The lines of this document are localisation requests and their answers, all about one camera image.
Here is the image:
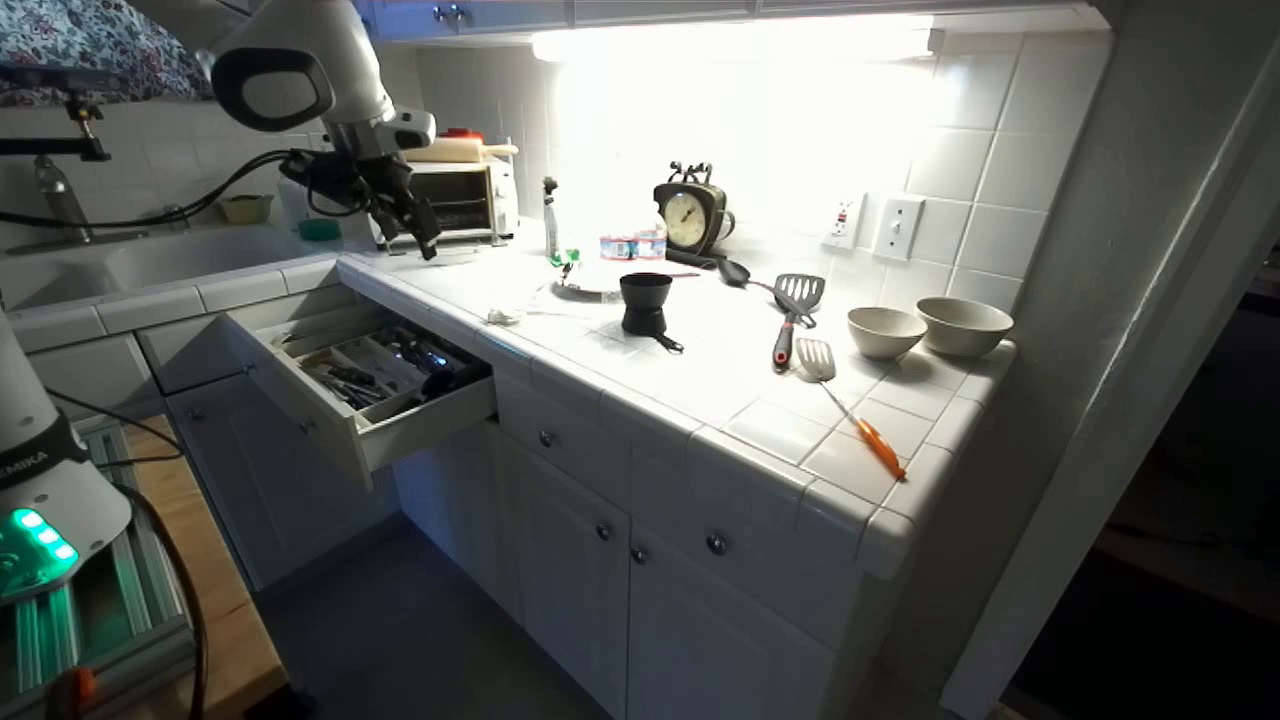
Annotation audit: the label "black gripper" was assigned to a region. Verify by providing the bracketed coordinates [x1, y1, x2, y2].
[280, 149, 439, 260]

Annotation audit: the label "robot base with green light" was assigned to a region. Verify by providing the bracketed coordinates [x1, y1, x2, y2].
[0, 316, 205, 720]

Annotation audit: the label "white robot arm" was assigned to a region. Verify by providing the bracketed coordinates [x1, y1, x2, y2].
[130, 0, 439, 260]

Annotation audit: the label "open white drawer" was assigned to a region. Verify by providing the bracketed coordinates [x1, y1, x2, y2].
[225, 302, 497, 473]

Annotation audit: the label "toaster oven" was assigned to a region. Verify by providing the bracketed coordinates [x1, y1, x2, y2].
[400, 137, 519, 243]

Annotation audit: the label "clear water bottle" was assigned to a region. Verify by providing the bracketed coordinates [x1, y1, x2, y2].
[540, 178, 560, 260]

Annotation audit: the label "white plate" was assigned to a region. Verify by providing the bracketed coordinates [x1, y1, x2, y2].
[551, 264, 637, 302]

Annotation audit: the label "black cup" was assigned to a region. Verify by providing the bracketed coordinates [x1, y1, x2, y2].
[619, 272, 682, 352]

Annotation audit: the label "black ladle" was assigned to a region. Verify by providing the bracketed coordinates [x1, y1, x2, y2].
[718, 257, 775, 295]

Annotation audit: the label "lower white cabinets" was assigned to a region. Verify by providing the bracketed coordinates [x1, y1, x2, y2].
[25, 264, 965, 720]

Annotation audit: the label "white bowl near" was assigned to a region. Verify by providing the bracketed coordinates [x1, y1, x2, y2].
[848, 308, 929, 359]

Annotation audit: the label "white bowl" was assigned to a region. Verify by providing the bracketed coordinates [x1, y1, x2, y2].
[848, 308, 929, 359]
[916, 295, 1012, 359]

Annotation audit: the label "under-cabinet light bar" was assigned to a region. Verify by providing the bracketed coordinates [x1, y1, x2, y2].
[532, 12, 934, 66]

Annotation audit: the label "white bowl far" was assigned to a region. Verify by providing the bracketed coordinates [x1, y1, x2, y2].
[916, 295, 1012, 359]

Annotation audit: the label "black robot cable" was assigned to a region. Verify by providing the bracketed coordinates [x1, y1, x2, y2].
[0, 149, 318, 235]

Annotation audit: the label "slotted spatula red handle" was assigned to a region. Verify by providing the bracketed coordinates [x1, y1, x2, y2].
[773, 272, 825, 372]

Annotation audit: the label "orange handled screwdriver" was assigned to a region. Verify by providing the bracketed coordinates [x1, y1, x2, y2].
[825, 390, 910, 486]

